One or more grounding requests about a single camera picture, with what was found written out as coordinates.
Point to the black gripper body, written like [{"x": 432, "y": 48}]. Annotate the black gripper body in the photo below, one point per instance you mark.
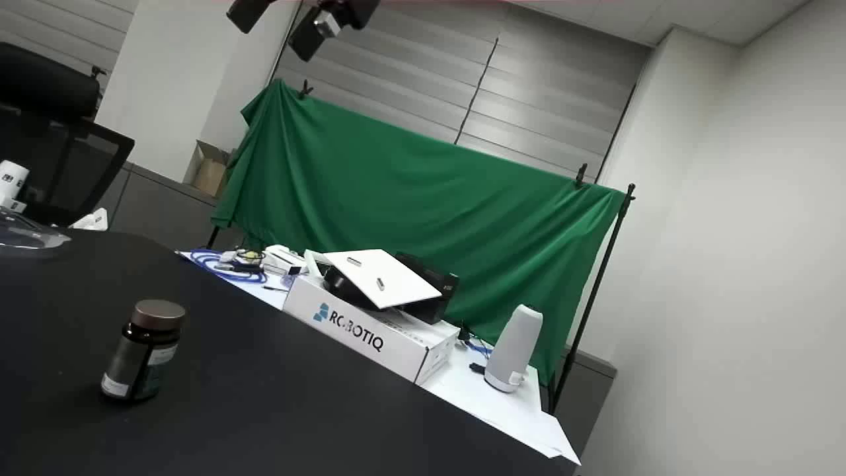
[{"x": 359, "y": 11}]

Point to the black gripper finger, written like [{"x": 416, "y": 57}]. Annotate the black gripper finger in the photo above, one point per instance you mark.
[
  {"x": 310, "y": 37},
  {"x": 251, "y": 11}
]

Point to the dark bottle with brown cap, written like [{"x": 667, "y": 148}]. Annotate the dark bottle with brown cap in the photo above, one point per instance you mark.
[{"x": 142, "y": 358}]

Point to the black backdrop clamp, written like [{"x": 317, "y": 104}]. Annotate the black backdrop clamp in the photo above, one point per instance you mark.
[
  {"x": 305, "y": 89},
  {"x": 580, "y": 175}
]

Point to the brown cardboard box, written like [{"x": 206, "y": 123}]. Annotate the brown cardboard box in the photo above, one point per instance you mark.
[{"x": 210, "y": 171}]

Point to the green cloth backdrop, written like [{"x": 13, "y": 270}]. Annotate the green cloth backdrop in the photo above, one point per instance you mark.
[{"x": 399, "y": 194}]

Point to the small white box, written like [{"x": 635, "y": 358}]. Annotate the small white box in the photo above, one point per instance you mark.
[{"x": 282, "y": 261}]

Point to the black office chair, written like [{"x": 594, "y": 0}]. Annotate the black office chair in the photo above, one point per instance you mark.
[{"x": 55, "y": 134}]

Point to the small dark round object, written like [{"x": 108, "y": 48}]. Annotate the small dark round object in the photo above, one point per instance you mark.
[{"x": 247, "y": 261}]

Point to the white paper sheet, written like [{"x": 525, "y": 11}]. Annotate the white paper sheet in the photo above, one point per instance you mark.
[{"x": 92, "y": 220}]

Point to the white cup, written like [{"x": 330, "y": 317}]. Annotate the white cup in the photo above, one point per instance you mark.
[{"x": 13, "y": 180}]

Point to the white Robotiq cardboard box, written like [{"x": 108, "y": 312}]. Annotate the white Robotiq cardboard box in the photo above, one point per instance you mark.
[{"x": 372, "y": 336}]

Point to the black backdrop stand pole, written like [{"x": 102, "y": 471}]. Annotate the black backdrop stand pole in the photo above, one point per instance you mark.
[{"x": 598, "y": 280}]

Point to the white upright plastic device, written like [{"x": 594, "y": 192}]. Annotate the white upright plastic device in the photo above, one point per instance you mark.
[{"x": 514, "y": 348}]

